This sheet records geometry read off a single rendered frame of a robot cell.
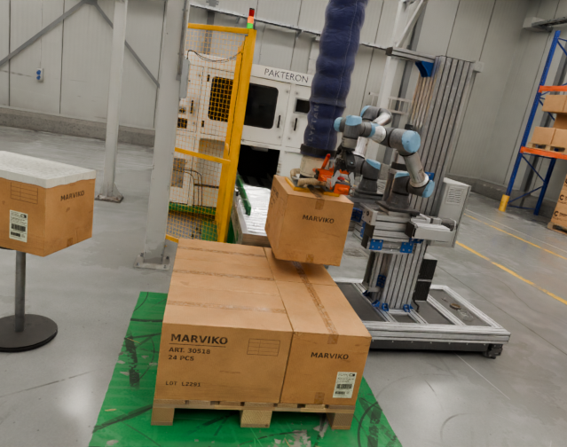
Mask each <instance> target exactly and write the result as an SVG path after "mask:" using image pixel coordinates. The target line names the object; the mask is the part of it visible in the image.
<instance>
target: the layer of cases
mask: <svg viewBox="0 0 567 447"><path fill-rule="evenodd" d="M371 340H372V336H371V334H370V333H369V332H368V331H367V329H366V327H365V326H364V324H363V323H362V321H361V320H360V318H359V317H358V315H357V314H356V312H355V311H354V309H353V308H352V307H351V305H350V304H349V302H348V301H347V299H346V298H345V296H344V295H343V293H342V291H341V290H340V289H339V287H338V286H337V284H336V283H335V282H334V280H333V279H332V277H331V276H330V274H329V273H328V271H327V269H326V268H325V266H324V265H323V264H316V263H302V262H294V261H287V260H279V259H276V258H275V255H274V253H273V251H272V248H270V247H255V246H247V245H239V244H230V243H222V242H214V241H206V240H197V239H181V238H179V240H178V244H177V252H176V257H175V262H174V266H173V271H172V276H171V281H170V285H169V293H168V298H167V302H166V308H165V312H164V317H163V321H162V329H161V344H160V352H159V360H158V368H157V376H156V384H155V392H154V399H175V400H201V401H226V402H251V403H277V404H278V403H279V402H280V403H281V404H328V405H355V404H356V401H357V396H358V390H359V386H360V382H361V379H362V375H363V371H364V368H365V364H366V358H367V354H368V350H369V347H370V343H371Z"/></svg>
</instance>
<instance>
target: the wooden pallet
mask: <svg viewBox="0 0 567 447"><path fill-rule="evenodd" d="M355 407H356V406H355V405H328V404H281V403H280V402H279V403H278V404H277V403H251V402H226V401H201V400H175V399H154V404H153V412H152V420H151V425H157V426H172V424H173V417H174V410H175V408H189V409H218V410H239V414H240V427H270V422H271V417H272V411H276V412H325V413H326V415H327V419H328V421H329V424H330V427H331V428H332V429H350V425H351V422H352V418H353V413H354V411H355Z"/></svg>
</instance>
